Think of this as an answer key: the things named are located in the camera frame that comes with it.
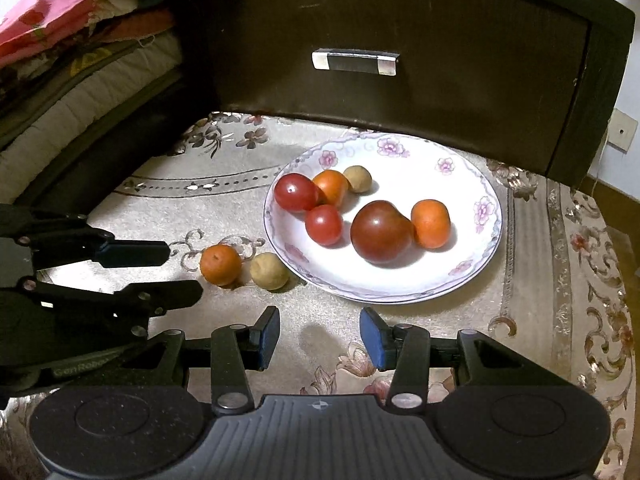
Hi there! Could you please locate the tan round fruit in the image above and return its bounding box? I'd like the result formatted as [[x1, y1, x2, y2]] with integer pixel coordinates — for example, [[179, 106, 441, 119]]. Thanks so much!
[[250, 252, 288, 290]]

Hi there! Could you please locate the orange tangerine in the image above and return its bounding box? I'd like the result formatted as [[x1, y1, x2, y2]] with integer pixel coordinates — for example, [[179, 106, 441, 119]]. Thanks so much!
[[312, 169, 349, 208], [411, 200, 451, 249], [200, 244, 242, 287]]

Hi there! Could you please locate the grey quilted mattress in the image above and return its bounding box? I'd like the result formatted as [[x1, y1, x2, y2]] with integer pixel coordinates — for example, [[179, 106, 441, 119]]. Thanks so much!
[[1, 32, 181, 203]]

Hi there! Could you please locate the large dark red tomato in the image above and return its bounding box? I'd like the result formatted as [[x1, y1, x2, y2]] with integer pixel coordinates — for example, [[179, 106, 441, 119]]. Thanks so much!
[[350, 200, 413, 264]]

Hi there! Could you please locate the small red tomato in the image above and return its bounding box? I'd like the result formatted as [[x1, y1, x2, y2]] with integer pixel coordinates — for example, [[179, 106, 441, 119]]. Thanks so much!
[[305, 204, 343, 246]]

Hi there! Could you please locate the beige floral cloth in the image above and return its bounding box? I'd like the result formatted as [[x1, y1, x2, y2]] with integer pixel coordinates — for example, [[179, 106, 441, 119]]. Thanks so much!
[[44, 113, 636, 479]]

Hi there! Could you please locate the red tomato far left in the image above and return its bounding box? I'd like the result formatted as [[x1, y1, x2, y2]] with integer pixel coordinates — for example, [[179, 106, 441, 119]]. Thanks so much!
[[273, 174, 320, 212]]

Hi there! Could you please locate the small tan fruit in plate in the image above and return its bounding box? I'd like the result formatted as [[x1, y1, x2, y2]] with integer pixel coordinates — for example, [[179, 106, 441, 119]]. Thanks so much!
[[343, 165, 373, 194]]

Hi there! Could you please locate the orange tangerine in plate back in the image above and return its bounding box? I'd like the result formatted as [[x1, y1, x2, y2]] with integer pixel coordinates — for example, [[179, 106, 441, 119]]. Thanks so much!
[[312, 169, 349, 208]]

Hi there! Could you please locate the white floral plate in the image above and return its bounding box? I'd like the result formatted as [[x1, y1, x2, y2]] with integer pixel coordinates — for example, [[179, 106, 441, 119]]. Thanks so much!
[[264, 133, 502, 304]]

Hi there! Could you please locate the pink fabric pile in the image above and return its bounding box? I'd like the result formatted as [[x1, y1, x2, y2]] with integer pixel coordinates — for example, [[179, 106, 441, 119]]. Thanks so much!
[[1, 0, 174, 67]]

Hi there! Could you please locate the dark wooden nightstand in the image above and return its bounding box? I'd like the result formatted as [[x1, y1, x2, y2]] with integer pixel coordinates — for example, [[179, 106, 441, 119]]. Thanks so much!
[[176, 0, 634, 185]]

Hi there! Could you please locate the clear acrylic drawer handle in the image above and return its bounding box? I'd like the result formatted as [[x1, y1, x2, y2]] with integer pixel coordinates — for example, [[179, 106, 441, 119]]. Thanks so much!
[[311, 49, 399, 77]]

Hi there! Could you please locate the white wall socket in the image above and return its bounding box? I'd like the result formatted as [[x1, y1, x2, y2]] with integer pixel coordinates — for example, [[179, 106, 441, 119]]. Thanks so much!
[[608, 108, 638, 153]]

